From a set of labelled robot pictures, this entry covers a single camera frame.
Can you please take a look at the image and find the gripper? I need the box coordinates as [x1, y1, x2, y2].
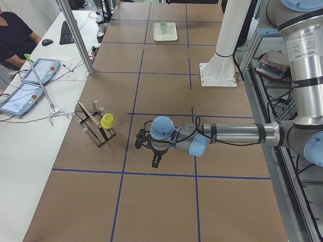
[150, 140, 169, 168]

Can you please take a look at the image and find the green cup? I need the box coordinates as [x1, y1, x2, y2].
[160, 22, 168, 34]

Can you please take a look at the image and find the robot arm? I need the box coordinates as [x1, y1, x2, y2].
[148, 1, 322, 168]

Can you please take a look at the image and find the yellow cup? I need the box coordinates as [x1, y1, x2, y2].
[100, 113, 114, 129]

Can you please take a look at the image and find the white bear tray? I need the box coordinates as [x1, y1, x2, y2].
[153, 22, 178, 42]

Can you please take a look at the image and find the metal cup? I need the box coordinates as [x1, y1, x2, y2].
[97, 24, 105, 37]

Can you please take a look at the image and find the grabber stick tool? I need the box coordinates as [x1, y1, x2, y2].
[24, 53, 69, 126]

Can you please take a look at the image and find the upper teach pendant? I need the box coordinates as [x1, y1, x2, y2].
[21, 58, 61, 85]

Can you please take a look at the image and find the teach pendant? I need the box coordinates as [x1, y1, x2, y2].
[1, 82, 43, 116]
[21, 58, 61, 85]

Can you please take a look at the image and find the lower teach pendant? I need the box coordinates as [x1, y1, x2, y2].
[1, 82, 43, 116]

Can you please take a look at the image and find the stack of books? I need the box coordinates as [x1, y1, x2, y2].
[255, 50, 291, 80]

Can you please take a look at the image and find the black keyboard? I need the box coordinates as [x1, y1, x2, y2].
[59, 21, 74, 45]

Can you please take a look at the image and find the black computer mouse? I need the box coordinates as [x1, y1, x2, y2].
[41, 39, 53, 46]

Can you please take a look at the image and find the person in black shirt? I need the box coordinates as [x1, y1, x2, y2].
[1, 11, 41, 69]

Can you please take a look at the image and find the black wire cup rack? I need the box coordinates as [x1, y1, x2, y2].
[75, 100, 116, 147]

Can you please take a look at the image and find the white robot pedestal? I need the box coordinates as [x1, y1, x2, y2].
[199, 0, 252, 87]

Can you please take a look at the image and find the aluminium frame post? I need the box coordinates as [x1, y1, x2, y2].
[57, 0, 94, 75]

